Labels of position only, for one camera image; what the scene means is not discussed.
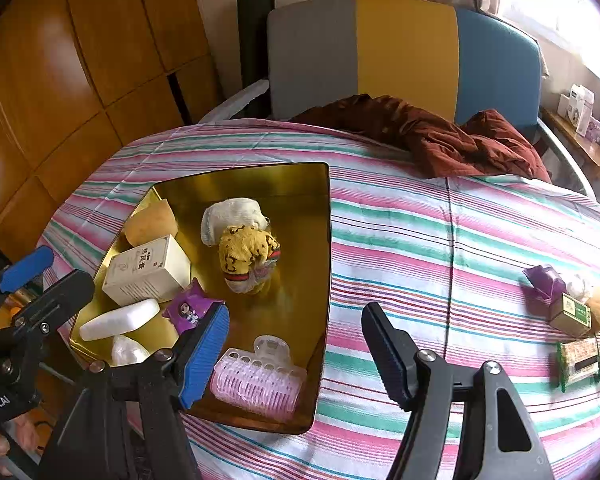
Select white herbal cream box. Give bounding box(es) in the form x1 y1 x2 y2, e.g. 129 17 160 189
102 235 192 307

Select purple snack packet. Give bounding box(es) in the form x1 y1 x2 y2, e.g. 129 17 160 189
521 264 567 313
162 278 223 335

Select pink hair roller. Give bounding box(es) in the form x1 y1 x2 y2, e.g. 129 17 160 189
209 335 306 422

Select white sock ball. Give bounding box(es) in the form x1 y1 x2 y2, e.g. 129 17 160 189
200 197 270 247

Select small green white box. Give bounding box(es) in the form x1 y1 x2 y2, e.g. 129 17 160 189
548 292 592 338

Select yellow patterned sock ball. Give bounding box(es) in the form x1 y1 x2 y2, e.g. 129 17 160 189
218 226 280 294

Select person's left hand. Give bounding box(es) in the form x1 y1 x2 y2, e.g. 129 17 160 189
0 410 41 476

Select striped bed sheet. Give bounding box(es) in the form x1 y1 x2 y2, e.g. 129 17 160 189
41 119 600 479

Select wooden wardrobe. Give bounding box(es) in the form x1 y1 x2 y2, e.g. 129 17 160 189
0 0 221 259

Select dark red blanket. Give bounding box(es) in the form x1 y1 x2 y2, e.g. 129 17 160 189
291 94 550 183

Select wooden side table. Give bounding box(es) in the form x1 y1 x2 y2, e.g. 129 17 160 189
540 106 600 178

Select boxes on side table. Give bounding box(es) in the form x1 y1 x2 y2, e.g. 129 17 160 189
557 84 600 143

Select grey yellow blue headboard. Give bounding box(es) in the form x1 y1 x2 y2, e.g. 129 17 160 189
268 0 541 136

